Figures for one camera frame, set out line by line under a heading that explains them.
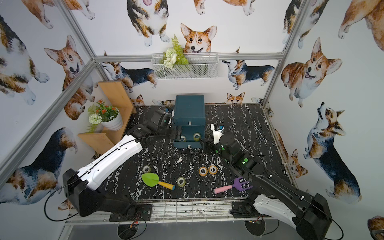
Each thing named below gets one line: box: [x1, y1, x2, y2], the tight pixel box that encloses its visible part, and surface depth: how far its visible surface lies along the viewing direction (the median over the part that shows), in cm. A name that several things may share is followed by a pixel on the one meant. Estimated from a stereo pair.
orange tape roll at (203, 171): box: [198, 166, 208, 177], surface depth 89 cm
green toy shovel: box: [141, 172, 176, 191], surface depth 85 cm
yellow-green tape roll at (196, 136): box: [193, 132, 201, 142], surface depth 94 cm
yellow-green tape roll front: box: [176, 176, 186, 187], surface depth 85 cm
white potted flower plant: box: [87, 98, 123, 133], surface depth 91 cm
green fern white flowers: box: [160, 34, 190, 70], surface depth 82 cm
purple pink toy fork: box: [213, 176, 253, 194], surface depth 83 cm
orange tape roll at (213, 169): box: [208, 165, 218, 175], surface depth 90 cm
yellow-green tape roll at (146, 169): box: [142, 165, 151, 173], surface depth 90 cm
